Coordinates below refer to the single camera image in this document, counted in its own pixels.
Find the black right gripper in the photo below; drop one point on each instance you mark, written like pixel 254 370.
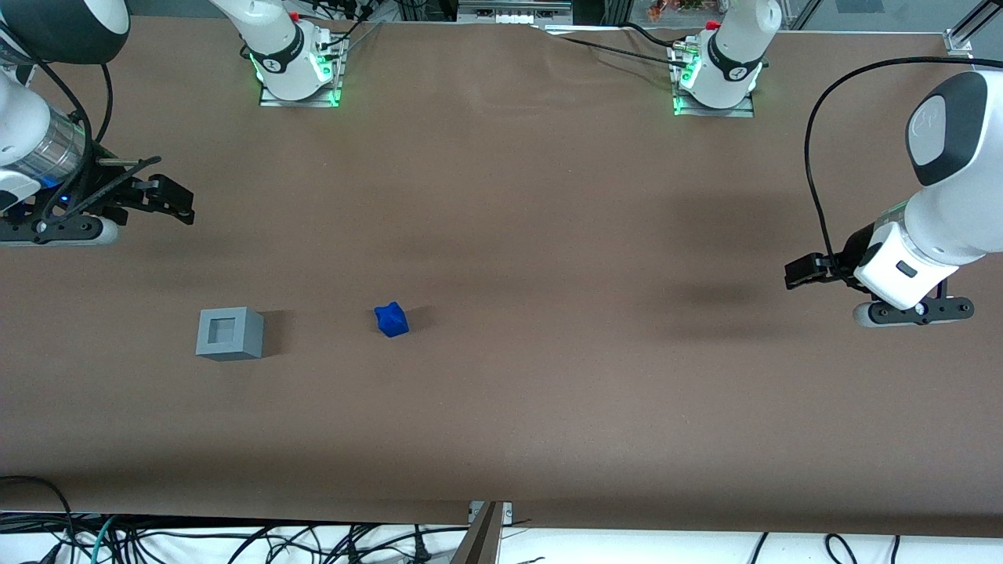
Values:
pixel 100 183

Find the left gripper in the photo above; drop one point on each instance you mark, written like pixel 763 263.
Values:
pixel 856 248

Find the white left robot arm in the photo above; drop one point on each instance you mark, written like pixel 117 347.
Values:
pixel 952 196

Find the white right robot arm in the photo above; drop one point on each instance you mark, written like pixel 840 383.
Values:
pixel 276 41

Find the gray square base block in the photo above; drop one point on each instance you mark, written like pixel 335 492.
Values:
pixel 229 333

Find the blue plastic part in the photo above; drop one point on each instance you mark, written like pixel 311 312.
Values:
pixel 392 320

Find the brown table cover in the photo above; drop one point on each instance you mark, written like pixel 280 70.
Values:
pixel 548 407

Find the white background device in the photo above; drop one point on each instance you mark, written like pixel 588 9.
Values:
pixel 513 9

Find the dark metal bar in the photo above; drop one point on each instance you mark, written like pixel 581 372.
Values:
pixel 478 540

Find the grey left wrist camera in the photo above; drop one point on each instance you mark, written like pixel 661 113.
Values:
pixel 866 315

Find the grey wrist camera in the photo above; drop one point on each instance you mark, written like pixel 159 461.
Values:
pixel 94 233
pixel 866 315

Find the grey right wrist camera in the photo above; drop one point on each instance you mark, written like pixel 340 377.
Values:
pixel 94 233

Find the aluminium frame profile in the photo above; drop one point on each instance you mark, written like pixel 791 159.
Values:
pixel 970 27

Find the metal table edge bracket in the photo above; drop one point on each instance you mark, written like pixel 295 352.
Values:
pixel 490 511

